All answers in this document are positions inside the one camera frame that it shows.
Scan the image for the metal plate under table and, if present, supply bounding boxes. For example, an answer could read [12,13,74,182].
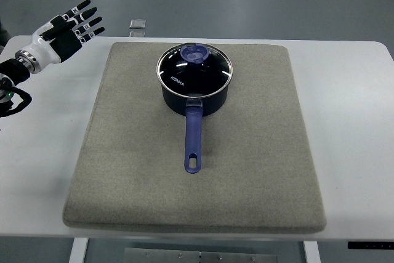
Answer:
[123,248,278,263]

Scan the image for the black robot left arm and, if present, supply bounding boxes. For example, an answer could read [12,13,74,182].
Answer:
[1,58,32,118]

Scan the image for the dark saucepan with blue handle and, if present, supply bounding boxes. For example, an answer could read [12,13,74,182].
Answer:
[161,85,229,174]

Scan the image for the black table control panel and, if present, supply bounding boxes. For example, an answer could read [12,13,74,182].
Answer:
[347,241,394,250]

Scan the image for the white table leg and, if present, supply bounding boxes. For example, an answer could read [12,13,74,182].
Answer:
[303,241,321,263]
[68,238,89,263]

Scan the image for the glass pot lid blue knob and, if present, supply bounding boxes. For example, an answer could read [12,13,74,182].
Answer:
[156,42,233,97]

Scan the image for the lower floor socket plate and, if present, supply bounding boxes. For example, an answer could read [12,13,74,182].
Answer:
[129,31,145,38]

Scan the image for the white table leg left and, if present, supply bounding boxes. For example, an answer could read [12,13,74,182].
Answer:
[68,238,89,263]

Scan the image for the beige fabric mat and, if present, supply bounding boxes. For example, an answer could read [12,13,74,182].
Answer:
[63,42,326,234]

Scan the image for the white table leg right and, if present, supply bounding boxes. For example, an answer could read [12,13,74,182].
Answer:
[303,241,321,263]

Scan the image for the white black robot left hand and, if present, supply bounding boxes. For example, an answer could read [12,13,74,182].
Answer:
[15,0,105,74]

